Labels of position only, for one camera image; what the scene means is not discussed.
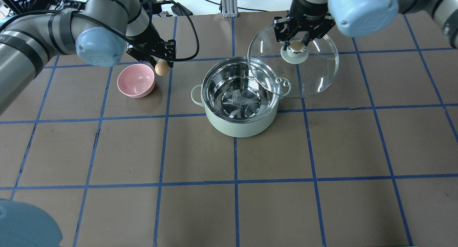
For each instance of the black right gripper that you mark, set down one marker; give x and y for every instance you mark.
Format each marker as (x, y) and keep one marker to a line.
(308, 10)

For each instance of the glass pot lid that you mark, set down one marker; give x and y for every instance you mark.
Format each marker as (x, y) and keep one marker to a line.
(300, 71)

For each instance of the pink bowl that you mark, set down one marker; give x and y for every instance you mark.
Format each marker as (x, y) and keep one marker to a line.
(136, 81)

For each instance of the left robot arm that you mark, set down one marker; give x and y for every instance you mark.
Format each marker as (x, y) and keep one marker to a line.
(98, 35)

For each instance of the black power adapter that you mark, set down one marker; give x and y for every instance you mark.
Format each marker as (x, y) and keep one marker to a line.
(180, 10)

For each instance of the mint green pot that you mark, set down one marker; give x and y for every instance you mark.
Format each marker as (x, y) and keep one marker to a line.
(240, 96)

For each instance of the brown egg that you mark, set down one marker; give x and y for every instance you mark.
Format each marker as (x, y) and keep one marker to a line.
(162, 68)

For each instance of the aluminium frame post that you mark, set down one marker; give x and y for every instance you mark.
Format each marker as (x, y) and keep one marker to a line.
(229, 8)

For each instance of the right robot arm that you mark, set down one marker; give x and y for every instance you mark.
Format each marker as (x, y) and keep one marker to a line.
(358, 18)

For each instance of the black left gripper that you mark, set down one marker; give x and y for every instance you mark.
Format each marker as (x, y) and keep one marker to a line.
(146, 36)

